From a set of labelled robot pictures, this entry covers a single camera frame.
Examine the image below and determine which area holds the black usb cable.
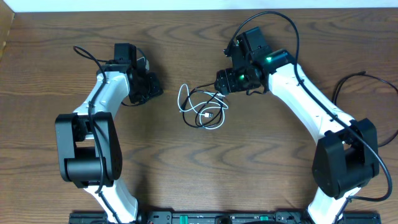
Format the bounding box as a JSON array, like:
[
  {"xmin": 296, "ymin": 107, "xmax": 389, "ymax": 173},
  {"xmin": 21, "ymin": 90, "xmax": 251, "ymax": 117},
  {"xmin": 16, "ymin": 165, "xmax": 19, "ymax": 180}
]
[
  {"xmin": 331, "ymin": 70, "xmax": 398, "ymax": 148},
  {"xmin": 180, "ymin": 82, "xmax": 226, "ymax": 129}
]

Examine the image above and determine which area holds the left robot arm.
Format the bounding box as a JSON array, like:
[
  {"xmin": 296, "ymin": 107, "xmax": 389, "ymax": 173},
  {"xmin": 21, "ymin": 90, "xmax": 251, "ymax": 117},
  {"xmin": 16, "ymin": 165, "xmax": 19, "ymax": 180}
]
[{"xmin": 55, "ymin": 43, "xmax": 163, "ymax": 223}]

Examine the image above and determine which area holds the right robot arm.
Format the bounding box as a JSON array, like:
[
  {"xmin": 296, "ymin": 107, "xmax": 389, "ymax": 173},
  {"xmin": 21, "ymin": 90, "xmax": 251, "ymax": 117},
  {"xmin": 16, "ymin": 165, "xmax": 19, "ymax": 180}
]
[{"xmin": 215, "ymin": 47, "xmax": 379, "ymax": 223}]

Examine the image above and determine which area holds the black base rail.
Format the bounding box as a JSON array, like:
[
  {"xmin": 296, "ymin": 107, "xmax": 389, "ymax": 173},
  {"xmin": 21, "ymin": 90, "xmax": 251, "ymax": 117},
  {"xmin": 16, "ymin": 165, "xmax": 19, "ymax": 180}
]
[{"xmin": 68, "ymin": 210, "xmax": 382, "ymax": 224}]

